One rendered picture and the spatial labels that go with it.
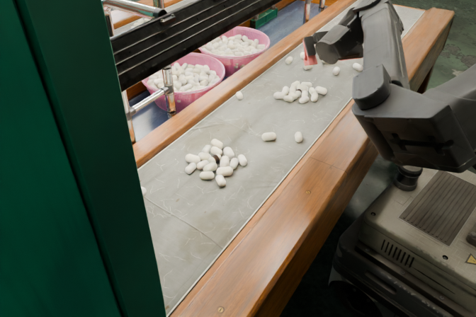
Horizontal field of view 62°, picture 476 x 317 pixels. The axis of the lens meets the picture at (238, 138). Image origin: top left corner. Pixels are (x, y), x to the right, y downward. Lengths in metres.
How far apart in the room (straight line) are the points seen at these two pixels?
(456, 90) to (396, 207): 0.88
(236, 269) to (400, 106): 0.41
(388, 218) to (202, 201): 0.61
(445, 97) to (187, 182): 0.61
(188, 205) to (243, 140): 0.25
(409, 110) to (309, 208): 0.43
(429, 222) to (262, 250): 0.66
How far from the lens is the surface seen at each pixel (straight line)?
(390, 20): 0.74
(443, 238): 1.27
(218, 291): 0.70
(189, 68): 1.35
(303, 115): 1.12
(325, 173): 0.91
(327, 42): 0.83
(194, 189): 0.89
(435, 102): 0.43
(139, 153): 0.96
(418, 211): 1.31
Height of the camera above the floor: 1.37
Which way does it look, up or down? 38 degrees down
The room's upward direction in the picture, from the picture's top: straight up
